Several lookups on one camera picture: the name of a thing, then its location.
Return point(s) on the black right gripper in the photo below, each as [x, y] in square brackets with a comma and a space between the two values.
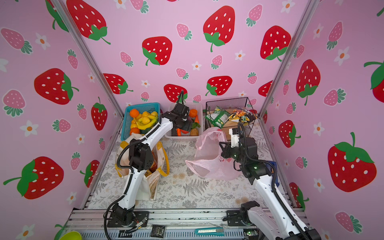
[226, 149]

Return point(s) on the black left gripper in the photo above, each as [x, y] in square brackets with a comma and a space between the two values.
[188, 124]

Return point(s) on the pink plastic grocery bag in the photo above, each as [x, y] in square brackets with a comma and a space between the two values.
[208, 162]

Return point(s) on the white canvas tote bag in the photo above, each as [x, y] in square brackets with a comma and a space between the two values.
[160, 167]

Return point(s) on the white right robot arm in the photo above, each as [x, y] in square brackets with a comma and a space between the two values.
[283, 224]

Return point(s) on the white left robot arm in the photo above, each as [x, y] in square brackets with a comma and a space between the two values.
[137, 157]

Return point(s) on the orange toy pumpkin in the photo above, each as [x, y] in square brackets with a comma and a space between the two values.
[193, 113]

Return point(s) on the white plastic vegetable basket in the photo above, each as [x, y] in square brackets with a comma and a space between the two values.
[196, 127]

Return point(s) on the brown toy potato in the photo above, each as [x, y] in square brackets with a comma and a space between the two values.
[194, 132]

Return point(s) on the yellow toy lemon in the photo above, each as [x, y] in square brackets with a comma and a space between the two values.
[145, 120]

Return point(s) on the long yellow toy banana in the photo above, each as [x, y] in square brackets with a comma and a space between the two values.
[143, 127]

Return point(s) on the colourful snack packet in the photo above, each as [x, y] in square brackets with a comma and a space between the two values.
[240, 115]

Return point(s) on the green snack packet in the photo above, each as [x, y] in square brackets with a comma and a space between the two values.
[218, 117]

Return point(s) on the orange toy tangerine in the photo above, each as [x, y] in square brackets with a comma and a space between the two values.
[134, 113]

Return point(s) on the large orange toy fruit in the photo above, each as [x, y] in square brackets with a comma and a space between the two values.
[135, 131]

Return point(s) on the teal plastic fruit basket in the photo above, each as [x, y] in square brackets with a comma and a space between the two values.
[148, 109]

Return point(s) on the green bowl at front edge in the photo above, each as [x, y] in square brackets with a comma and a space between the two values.
[71, 236]

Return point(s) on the black wire mesh basket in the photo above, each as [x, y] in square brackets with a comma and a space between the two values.
[229, 105]

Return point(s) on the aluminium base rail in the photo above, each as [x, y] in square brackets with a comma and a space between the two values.
[174, 224]

